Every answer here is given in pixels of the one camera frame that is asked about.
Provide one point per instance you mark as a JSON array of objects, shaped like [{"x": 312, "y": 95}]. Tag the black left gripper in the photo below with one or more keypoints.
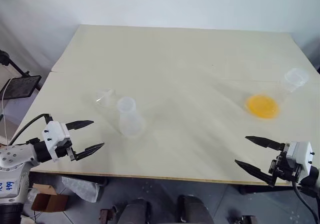
[{"x": 63, "y": 151}]

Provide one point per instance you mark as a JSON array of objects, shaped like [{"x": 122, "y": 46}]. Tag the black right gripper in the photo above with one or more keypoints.
[{"x": 283, "y": 170}]

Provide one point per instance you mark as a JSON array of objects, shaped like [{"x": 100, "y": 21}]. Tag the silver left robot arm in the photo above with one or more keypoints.
[{"x": 15, "y": 159}]

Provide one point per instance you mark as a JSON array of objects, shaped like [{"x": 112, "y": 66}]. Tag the clear plastic funnel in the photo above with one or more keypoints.
[{"x": 105, "y": 98}]

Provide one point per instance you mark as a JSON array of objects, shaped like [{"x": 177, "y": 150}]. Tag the large flask with orange liquid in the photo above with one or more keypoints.
[{"x": 262, "y": 107}]

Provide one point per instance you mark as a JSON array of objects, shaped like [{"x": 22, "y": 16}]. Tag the small translucent plastic flask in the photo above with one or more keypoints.
[{"x": 132, "y": 120}]

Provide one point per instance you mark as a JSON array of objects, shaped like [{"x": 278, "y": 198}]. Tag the clear bubble wrap bag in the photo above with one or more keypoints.
[{"x": 80, "y": 187}]

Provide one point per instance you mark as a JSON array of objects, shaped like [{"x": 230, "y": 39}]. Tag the brown cardboard box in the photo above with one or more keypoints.
[{"x": 50, "y": 200}]

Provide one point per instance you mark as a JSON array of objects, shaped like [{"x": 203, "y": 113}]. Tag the black tablet on stand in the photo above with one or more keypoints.
[{"x": 21, "y": 86}]

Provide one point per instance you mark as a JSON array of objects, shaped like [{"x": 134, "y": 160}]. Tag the small brown block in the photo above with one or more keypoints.
[{"x": 107, "y": 216}]

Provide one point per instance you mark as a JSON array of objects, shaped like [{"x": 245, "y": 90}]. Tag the dark rounded shape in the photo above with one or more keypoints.
[
  {"x": 193, "y": 210},
  {"x": 136, "y": 212}
]

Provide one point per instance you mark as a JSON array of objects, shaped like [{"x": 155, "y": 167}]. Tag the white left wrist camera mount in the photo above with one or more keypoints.
[{"x": 55, "y": 131}]

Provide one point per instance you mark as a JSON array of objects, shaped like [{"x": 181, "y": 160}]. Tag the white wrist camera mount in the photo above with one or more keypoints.
[
  {"x": 55, "y": 131},
  {"x": 300, "y": 153}
]

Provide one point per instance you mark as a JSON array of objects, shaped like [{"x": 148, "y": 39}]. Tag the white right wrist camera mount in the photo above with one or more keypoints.
[{"x": 300, "y": 153}]

